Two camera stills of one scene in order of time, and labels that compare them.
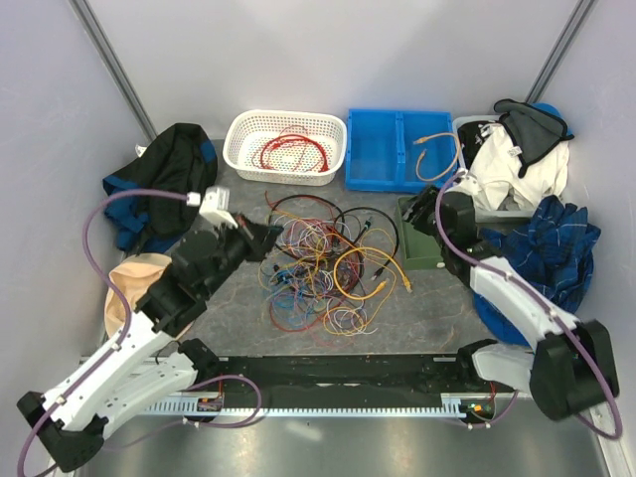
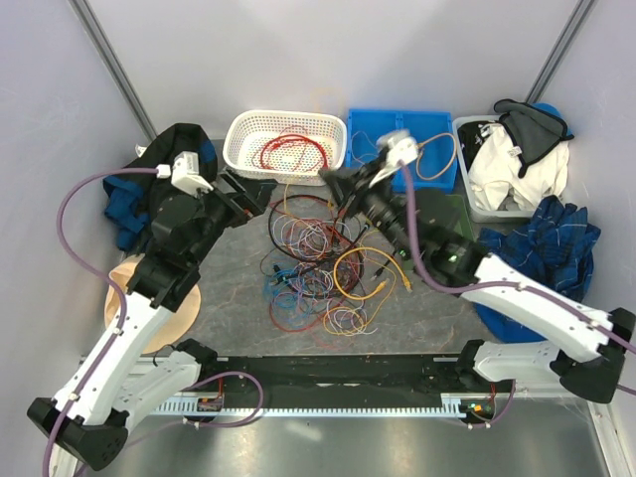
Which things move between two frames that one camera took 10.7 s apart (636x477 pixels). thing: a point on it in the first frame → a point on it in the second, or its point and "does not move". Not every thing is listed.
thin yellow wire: (356, 332) does not move
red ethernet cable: (265, 144) does not move
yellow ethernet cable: (381, 285) does not move
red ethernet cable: (269, 143) does not move
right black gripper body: (426, 218) → (365, 199)
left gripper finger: (266, 235) → (260, 190)
